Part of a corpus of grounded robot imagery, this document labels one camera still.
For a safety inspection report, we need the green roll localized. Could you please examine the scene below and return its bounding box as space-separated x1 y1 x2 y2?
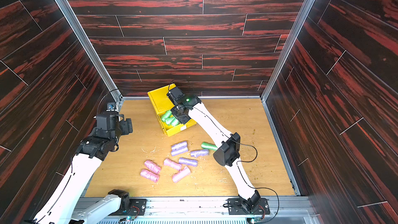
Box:
165 117 175 125
161 110 172 122
171 118 180 127
201 142 218 151

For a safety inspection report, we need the green roll bottom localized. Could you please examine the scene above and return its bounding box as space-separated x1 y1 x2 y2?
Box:
165 117 175 125

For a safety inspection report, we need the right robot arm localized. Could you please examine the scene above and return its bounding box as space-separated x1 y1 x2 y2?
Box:
167 91 261 214

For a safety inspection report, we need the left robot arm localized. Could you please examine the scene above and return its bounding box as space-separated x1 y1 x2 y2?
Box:
29 111 133 224

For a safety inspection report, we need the yellow drawer cabinet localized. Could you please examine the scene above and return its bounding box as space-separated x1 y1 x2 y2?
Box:
148 85 175 128

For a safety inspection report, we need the purple roll upper back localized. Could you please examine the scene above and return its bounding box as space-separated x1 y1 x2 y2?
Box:
171 141 188 150

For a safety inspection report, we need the purple roll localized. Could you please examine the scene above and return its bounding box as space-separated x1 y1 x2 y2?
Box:
171 141 188 150
171 146 189 157
190 149 209 158
178 157 198 167

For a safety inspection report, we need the purple roll upper front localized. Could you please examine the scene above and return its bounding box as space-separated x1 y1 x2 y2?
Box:
171 146 189 157

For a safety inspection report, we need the green roll top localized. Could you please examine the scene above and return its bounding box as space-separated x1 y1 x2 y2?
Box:
201 142 218 151

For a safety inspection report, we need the purple roll middle right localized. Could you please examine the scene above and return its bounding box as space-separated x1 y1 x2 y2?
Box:
190 149 209 158

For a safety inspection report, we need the pink roll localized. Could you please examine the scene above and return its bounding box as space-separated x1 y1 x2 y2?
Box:
140 169 160 183
144 160 161 174
163 158 182 171
172 167 191 183

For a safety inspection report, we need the purple roll lower centre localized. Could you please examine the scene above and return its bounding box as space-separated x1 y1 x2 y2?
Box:
178 157 198 167

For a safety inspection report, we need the pink roll lower centre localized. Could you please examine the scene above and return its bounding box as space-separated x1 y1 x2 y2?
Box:
172 167 191 183

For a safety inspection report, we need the pink roll far left upper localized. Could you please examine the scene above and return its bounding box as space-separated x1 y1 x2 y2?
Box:
144 160 161 174

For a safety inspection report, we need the pink roll far left lower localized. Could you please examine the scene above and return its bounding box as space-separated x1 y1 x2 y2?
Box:
140 169 160 183

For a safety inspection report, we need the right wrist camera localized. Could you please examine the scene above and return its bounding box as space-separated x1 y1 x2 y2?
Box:
166 87 184 105

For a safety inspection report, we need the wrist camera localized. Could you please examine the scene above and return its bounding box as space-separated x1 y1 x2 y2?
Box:
106 102 117 111
166 87 184 105

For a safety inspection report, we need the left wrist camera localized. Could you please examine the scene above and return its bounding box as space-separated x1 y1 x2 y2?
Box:
106 102 117 111

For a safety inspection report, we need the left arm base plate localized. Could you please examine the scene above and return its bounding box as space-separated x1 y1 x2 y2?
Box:
121 198 147 216

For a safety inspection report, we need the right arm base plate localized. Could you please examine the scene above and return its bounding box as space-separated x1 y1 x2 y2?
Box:
223 198 270 215

